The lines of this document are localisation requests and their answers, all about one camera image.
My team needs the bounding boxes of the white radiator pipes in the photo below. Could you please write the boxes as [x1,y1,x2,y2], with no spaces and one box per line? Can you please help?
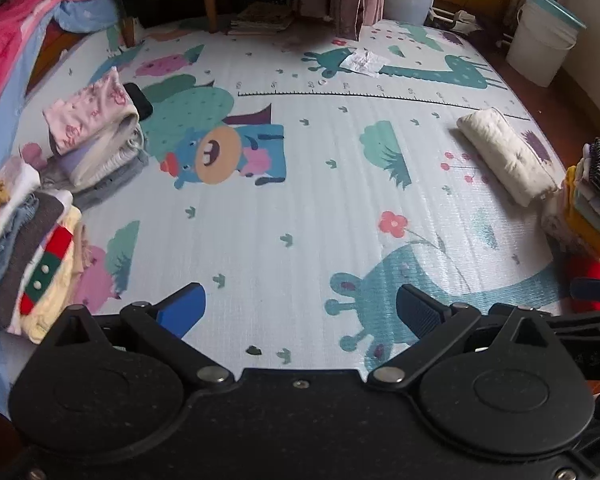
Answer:
[427,7,485,36]

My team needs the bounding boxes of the pale yellow red-green trimmed garment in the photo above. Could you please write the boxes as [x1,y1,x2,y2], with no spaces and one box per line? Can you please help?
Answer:
[7,207,86,343]

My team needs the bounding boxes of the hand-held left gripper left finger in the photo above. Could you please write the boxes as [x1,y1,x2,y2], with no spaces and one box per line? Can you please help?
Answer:
[42,282,233,388]

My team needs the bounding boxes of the grey folded garment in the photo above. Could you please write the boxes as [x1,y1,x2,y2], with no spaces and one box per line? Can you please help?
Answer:
[40,149,151,211]

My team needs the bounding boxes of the cream folded garment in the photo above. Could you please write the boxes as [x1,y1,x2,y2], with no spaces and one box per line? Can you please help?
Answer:
[60,115,147,176]

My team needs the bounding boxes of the black phone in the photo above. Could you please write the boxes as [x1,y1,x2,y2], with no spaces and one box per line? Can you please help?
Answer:
[123,82,154,121]

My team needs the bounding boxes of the crumpled white paper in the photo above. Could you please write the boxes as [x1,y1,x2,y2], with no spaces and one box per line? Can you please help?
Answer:
[339,49,385,77]

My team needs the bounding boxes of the stack of books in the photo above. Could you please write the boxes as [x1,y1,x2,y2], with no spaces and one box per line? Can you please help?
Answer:
[227,2,295,36]

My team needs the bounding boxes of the stack of folded clothes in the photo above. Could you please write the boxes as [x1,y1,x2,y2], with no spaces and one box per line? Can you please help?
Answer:
[540,137,600,261]

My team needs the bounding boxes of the white garment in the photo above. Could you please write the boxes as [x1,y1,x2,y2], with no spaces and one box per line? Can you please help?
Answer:
[0,157,46,238]

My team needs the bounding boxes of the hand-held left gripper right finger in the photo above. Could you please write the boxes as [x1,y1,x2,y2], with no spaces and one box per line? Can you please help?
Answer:
[367,284,578,391]

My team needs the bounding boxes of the pink blanket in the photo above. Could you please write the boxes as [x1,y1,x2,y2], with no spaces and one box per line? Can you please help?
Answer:
[0,0,113,131]

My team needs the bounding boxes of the cartoon animal play mat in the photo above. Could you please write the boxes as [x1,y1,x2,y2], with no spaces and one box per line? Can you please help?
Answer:
[0,17,580,391]

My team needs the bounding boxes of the light blue quilt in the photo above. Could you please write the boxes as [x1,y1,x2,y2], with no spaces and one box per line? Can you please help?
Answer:
[0,0,123,161]

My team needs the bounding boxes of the cream rolled cloth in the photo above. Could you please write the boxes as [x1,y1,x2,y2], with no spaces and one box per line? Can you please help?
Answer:
[456,107,560,207]

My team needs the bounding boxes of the white bucket with teal lid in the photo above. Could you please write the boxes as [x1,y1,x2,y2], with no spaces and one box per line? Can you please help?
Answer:
[504,0,588,88]

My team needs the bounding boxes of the red object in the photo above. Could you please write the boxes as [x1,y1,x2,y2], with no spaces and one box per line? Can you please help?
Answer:
[567,255,600,311]

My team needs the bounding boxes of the blue denim garment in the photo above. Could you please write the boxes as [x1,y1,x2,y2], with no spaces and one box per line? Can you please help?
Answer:
[0,192,41,306]

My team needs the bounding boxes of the pile of folded clothes left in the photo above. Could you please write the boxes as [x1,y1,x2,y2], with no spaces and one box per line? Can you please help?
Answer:
[0,192,73,328]

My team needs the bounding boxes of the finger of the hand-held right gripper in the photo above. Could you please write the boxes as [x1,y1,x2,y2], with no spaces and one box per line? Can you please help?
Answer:
[570,277,600,303]
[488,302,600,342]

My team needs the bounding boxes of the pink floral folded garment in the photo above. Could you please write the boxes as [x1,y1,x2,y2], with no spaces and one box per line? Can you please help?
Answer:
[42,66,141,156]

